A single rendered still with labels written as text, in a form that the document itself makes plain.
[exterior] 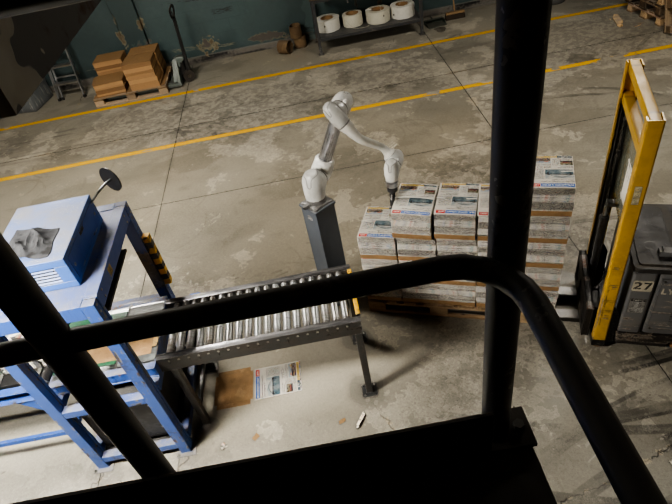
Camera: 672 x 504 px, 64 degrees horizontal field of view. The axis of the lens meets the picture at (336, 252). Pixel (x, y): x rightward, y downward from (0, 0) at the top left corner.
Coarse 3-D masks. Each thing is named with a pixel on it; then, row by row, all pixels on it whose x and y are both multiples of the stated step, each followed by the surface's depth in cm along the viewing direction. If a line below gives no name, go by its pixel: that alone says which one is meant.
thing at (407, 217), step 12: (396, 204) 382; (408, 204) 381; (420, 204) 379; (432, 204) 377; (396, 216) 377; (408, 216) 374; (420, 216) 370; (432, 216) 379; (396, 228) 385; (408, 228) 382; (420, 228) 379; (432, 228) 385
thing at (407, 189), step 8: (400, 184) 400; (408, 184) 398; (416, 184) 397; (424, 184) 395; (432, 184) 394; (400, 192) 393; (408, 192) 391; (416, 192) 390; (424, 192) 388; (432, 192) 387
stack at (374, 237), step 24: (384, 216) 412; (360, 240) 402; (384, 240) 395; (408, 240) 390; (432, 240) 385; (456, 240) 380; (384, 264) 413; (408, 288) 425; (432, 288) 418; (456, 288) 412; (480, 288) 406; (408, 312) 444; (432, 312) 437
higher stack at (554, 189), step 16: (544, 160) 356; (560, 160) 353; (544, 176) 343; (560, 176) 340; (544, 192) 337; (560, 192) 334; (544, 208) 345; (560, 208) 342; (544, 224) 352; (560, 224) 349; (528, 256) 374; (544, 256) 370; (560, 256) 368; (528, 272) 384; (544, 272) 380; (560, 272) 377
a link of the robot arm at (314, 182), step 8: (304, 176) 392; (312, 176) 390; (320, 176) 393; (304, 184) 393; (312, 184) 391; (320, 184) 393; (304, 192) 399; (312, 192) 394; (320, 192) 396; (312, 200) 400; (320, 200) 401
